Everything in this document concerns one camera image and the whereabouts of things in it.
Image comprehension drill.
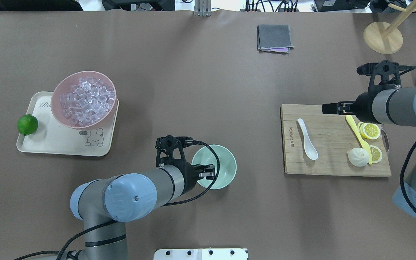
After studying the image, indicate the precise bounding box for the pink bowl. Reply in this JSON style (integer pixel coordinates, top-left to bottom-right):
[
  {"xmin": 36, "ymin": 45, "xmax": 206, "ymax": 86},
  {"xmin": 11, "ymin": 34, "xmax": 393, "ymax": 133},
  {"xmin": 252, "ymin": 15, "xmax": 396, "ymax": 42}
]
[{"xmin": 51, "ymin": 71, "xmax": 118, "ymax": 130}]

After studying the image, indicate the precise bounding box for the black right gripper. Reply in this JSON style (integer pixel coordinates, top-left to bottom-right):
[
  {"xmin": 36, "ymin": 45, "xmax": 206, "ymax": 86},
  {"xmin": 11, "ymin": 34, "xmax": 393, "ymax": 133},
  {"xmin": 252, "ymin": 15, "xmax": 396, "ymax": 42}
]
[{"xmin": 322, "ymin": 92, "xmax": 376, "ymax": 124}]

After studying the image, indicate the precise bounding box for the cream rabbit tray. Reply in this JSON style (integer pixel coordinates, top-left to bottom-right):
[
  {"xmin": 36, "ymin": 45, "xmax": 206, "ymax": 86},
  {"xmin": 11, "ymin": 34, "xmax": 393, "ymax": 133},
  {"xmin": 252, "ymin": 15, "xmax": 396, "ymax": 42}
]
[{"xmin": 16, "ymin": 91, "xmax": 118, "ymax": 157}]

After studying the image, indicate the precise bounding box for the clear ice cubes pile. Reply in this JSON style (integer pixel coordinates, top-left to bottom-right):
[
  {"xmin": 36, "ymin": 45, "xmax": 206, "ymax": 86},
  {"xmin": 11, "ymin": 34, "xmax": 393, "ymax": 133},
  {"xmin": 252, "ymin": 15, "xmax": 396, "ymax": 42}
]
[{"xmin": 56, "ymin": 76, "xmax": 118, "ymax": 128}]

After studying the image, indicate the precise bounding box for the green lime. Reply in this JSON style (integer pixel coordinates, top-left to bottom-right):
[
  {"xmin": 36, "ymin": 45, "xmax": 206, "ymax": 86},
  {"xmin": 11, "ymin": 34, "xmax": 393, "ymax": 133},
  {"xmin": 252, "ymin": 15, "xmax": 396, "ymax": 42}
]
[{"xmin": 17, "ymin": 114, "xmax": 39, "ymax": 135}]

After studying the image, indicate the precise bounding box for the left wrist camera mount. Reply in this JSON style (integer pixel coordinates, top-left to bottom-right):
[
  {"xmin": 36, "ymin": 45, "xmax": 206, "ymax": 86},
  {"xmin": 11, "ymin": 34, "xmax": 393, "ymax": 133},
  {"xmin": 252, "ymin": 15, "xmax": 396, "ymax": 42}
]
[{"xmin": 155, "ymin": 135, "xmax": 194, "ymax": 168}]

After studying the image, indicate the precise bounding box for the mint green bowl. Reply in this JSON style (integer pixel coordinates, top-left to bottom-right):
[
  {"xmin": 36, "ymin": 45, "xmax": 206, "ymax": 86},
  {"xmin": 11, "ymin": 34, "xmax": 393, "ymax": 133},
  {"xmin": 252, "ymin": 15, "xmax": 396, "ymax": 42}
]
[{"xmin": 192, "ymin": 144, "xmax": 237, "ymax": 190}]

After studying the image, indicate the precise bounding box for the grey folded cloth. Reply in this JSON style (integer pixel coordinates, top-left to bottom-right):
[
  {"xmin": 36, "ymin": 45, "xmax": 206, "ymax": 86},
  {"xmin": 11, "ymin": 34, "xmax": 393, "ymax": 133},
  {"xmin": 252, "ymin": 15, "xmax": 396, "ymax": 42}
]
[{"xmin": 256, "ymin": 24, "xmax": 295, "ymax": 54}]

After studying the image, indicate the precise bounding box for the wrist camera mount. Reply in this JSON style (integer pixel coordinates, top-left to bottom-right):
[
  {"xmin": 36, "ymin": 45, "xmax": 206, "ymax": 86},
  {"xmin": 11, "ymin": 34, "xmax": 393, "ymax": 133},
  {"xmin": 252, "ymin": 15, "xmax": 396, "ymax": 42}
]
[
  {"xmin": 356, "ymin": 60, "xmax": 416, "ymax": 96},
  {"xmin": 155, "ymin": 135, "xmax": 194, "ymax": 168}
]

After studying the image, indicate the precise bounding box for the yellow plastic knife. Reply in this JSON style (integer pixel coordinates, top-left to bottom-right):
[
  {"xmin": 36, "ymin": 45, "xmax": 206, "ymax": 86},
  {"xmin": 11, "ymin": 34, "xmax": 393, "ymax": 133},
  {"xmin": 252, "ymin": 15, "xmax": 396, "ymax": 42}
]
[{"xmin": 345, "ymin": 115, "xmax": 373, "ymax": 165}]

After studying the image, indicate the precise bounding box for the white steamed bun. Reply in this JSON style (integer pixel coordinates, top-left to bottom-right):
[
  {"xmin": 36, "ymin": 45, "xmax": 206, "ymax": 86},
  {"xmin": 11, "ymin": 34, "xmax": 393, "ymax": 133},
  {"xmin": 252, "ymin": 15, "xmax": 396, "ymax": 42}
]
[{"xmin": 348, "ymin": 148, "xmax": 371, "ymax": 167}]

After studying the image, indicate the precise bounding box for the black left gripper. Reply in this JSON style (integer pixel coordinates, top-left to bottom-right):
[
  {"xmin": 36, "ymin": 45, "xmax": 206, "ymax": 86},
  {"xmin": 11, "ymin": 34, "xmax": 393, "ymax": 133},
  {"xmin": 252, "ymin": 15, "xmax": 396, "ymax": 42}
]
[{"xmin": 182, "ymin": 163, "xmax": 215, "ymax": 191}]

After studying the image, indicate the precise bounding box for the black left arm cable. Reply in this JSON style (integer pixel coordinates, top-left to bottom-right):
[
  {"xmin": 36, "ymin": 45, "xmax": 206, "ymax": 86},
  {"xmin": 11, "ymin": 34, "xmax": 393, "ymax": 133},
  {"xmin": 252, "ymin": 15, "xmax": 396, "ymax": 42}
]
[{"xmin": 13, "ymin": 141, "xmax": 221, "ymax": 260}]

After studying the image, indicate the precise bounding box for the lemon slice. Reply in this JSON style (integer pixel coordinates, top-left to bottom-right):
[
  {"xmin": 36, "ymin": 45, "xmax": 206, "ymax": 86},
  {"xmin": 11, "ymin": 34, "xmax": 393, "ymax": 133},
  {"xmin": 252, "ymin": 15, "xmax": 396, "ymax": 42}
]
[
  {"xmin": 357, "ymin": 122, "xmax": 381, "ymax": 140},
  {"xmin": 369, "ymin": 145, "xmax": 383, "ymax": 164}
]

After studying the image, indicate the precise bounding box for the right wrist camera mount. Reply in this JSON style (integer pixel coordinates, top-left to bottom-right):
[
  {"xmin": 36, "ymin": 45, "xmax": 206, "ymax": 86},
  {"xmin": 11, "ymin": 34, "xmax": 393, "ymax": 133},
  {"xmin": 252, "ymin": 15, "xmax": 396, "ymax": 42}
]
[{"xmin": 356, "ymin": 60, "xmax": 416, "ymax": 96}]

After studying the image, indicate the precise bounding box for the white ceramic spoon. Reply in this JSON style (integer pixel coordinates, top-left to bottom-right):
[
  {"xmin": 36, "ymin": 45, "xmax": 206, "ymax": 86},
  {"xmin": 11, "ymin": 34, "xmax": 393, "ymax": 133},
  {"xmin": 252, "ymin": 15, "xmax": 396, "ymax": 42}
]
[{"xmin": 297, "ymin": 118, "xmax": 319, "ymax": 161}]

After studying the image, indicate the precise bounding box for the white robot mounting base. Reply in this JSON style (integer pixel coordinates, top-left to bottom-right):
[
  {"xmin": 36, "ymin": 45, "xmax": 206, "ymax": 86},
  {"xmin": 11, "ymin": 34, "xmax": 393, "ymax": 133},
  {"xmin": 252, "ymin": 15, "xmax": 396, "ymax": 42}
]
[{"xmin": 153, "ymin": 248, "xmax": 249, "ymax": 260}]

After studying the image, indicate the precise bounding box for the upper lemon slice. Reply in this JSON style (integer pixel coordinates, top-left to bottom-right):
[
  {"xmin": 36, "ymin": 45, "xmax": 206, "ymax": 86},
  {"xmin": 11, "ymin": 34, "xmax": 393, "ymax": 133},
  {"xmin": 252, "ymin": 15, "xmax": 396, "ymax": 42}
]
[{"xmin": 357, "ymin": 122, "xmax": 381, "ymax": 140}]

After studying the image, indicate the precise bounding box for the bamboo cutting board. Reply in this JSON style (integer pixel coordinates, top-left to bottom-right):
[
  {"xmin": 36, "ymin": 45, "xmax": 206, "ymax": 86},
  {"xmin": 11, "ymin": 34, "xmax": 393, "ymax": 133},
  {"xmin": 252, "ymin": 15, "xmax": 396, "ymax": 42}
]
[{"xmin": 281, "ymin": 104, "xmax": 391, "ymax": 177}]

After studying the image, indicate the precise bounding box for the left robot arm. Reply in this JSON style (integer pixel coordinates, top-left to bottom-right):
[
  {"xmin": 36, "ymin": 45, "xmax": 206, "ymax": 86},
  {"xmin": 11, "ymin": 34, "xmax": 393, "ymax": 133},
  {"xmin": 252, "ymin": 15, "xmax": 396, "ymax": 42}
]
[{"xmin": 70, "ymin": 165, "xmax": 192, "ymax": 260}]

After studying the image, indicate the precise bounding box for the wooden cup stand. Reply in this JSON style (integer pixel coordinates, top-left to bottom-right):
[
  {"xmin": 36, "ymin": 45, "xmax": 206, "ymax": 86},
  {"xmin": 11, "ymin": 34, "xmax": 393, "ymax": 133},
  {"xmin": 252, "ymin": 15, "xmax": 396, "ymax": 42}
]
[{"xmin": 363, "ymin": 0, "xmax": 416, "ymax": 55}]

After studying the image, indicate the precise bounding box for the lower lemon slice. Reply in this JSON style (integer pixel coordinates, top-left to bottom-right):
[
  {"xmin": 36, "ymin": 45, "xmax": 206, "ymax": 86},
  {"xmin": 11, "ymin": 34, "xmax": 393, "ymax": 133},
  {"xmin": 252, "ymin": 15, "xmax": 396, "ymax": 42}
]
[{"xmin": 369, "ymin": 145, "xmax": 383, "ymax": 164}]

